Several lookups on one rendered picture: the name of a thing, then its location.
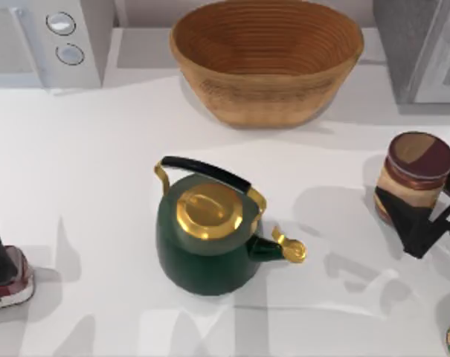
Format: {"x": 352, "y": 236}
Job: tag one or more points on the red and white sneaker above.
{"x": 16, "y": 286}

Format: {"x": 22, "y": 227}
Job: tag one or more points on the round microwave knob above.
{"x": 61, "y": 23}
{"x": 70, "y": 54}

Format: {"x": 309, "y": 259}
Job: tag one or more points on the pale microwave oven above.
{"x": 94, "y": 44}

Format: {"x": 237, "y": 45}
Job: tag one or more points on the brown woven basket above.
{"x": 265, "y": 89}

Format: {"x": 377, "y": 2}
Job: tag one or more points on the green and gold kettle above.
{"x": 202, "y": 253}

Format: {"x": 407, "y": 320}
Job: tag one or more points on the brown and maroon can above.
{"x": 418, "y": 163}

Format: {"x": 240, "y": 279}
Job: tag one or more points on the grey cabinet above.
{"x": 403, "y": 48}

